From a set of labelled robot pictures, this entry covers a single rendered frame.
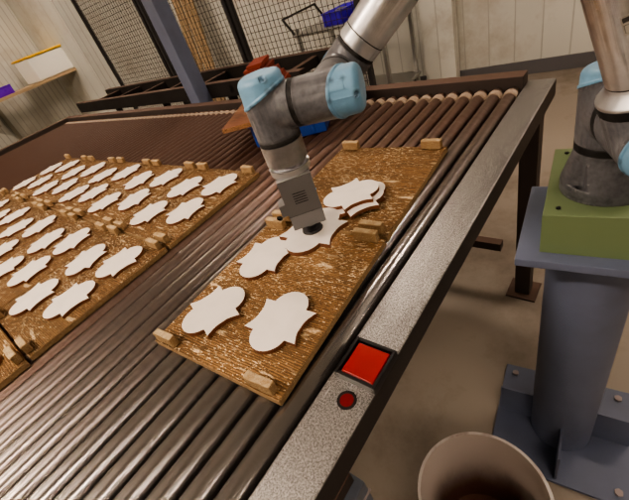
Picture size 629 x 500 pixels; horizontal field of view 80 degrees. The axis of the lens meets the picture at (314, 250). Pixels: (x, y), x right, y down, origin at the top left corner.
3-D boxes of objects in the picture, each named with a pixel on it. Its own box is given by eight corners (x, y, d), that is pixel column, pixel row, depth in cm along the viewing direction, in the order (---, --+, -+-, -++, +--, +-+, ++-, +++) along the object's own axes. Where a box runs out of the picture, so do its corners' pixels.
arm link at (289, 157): (260, 155, 62) (259, 138, 69) (270, 179, 65) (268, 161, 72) (304, 139, 62) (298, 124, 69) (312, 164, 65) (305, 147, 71)
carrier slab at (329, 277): (387, 244, 84) (385, 239, 83) (282, 407, 61) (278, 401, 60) (270, 227, 104) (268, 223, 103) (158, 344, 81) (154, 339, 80)
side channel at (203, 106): (527, 96, 133) (528, 68, 128) (522, 104, 130) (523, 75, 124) (77, 124, 379) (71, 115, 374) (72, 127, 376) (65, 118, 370)
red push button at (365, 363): (392, 358, 62) (390, 353, 61) (374, 389, 59) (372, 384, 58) (360, 346, 66) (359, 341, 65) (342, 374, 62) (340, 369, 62)
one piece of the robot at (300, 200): (251, 151, 71) (281, 221, 80) (252, 171, 63) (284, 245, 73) (301, 134, 70) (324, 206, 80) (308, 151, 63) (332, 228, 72)
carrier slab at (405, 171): (447, 151, 107) (447, 146, 106) (388, 242, 84) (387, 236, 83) (343, 152, 128) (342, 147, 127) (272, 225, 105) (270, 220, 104)
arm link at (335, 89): (362, 47, 60) (298, 64, 64) (353, 65, 52) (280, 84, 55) (371, 96, 65) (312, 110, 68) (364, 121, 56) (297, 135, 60)
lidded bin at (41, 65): (61, 71, 508) (46, 49, 492) (75, 66, 486) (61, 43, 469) (27, 85, 479) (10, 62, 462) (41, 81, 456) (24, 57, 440)
